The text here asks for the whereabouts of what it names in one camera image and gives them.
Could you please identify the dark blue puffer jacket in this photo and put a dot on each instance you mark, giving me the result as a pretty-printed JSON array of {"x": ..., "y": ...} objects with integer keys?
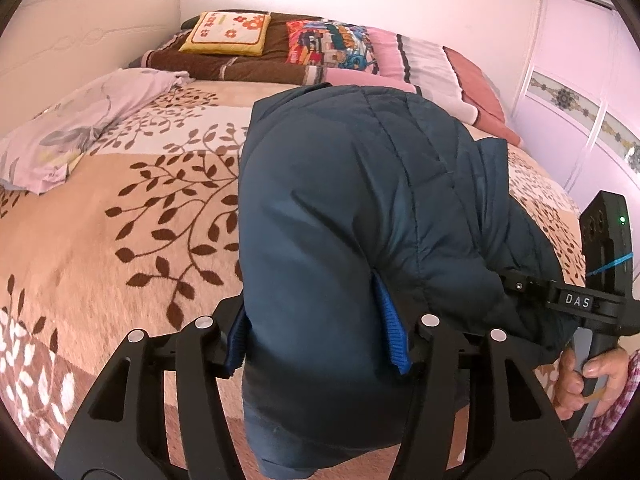
[{"x": 341, "y": 185}]

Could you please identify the colourful cartoon cushion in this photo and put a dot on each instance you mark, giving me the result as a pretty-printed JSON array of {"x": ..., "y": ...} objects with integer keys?
[{"x": 331, "y": 44}]

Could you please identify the person's right hand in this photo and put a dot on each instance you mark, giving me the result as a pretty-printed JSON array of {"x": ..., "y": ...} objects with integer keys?
[{"x": 567, "y": 397}]

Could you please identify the yellow flower cushion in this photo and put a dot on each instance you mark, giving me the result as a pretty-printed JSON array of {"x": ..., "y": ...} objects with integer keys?
[{"x": 228, "y": 33}]

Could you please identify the white wooden headboard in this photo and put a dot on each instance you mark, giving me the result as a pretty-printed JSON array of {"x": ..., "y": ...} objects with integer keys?
[{"x": 52, "y": 47}]

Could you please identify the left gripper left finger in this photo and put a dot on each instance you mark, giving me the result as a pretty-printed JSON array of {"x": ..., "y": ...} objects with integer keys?
[{"x": 119, "y": 430}]

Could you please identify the white sliding wardrobe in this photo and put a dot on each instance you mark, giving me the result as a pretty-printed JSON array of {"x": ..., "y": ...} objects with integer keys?
[{"x": 578, "y": 112}]

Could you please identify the lilac floral pillow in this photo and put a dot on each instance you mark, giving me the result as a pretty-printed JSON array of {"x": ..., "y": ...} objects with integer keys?
[{"x": 39, "y": 155}]

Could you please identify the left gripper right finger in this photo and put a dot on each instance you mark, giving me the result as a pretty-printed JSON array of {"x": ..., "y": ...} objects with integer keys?
[{"x": 513, "y": 432}]

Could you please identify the brown pink striped folded quilt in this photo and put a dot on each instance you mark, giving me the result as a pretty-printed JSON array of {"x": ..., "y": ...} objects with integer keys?
[{"x": 280, "y": 48}]

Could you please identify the leaf patterned bed blanket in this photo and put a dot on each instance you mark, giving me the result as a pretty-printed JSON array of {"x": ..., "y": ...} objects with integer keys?
[{"x": 144, "y": 233}]

